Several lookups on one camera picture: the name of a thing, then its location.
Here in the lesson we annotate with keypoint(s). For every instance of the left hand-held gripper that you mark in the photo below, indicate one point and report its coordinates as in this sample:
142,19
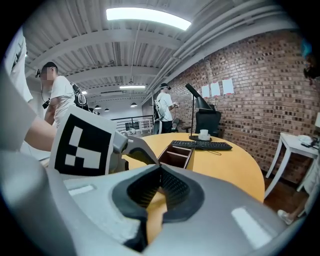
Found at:
82,145

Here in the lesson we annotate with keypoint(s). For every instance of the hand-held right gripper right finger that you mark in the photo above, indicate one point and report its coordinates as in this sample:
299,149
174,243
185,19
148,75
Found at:
215,225

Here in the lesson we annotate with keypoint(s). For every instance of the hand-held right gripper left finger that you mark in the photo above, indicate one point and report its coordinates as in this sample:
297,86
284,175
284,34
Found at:
82,220

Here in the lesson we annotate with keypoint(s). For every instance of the brown wooden organizer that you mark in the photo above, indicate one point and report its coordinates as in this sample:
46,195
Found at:
176,157

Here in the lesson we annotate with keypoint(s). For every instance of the person's left forearm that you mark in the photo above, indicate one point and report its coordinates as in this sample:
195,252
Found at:
41,135

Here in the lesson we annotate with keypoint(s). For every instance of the black metal railing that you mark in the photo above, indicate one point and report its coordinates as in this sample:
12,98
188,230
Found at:
135,117

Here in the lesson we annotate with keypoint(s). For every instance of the round yellow table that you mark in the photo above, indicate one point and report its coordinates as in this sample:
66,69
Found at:
225,167

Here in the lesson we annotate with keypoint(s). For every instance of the black keyboard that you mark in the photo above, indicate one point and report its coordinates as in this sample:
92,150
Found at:
202,145

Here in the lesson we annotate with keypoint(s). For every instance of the white cup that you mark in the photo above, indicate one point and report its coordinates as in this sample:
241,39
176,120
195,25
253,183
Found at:
204,134

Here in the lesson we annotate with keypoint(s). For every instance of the narrow ceiling light strip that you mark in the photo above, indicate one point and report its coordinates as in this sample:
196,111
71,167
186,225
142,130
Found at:
132,87

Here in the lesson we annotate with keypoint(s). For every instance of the black office chair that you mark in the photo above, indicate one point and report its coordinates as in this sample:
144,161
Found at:
208,122

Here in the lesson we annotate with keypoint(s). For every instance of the white paper sheet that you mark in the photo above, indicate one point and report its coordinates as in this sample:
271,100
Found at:
227,86
215,89
205,90

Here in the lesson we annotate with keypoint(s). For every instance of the white side table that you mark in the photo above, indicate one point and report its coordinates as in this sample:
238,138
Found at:
292,147

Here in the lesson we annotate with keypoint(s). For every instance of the large ceiling light panel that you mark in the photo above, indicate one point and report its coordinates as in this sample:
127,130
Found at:
147,17

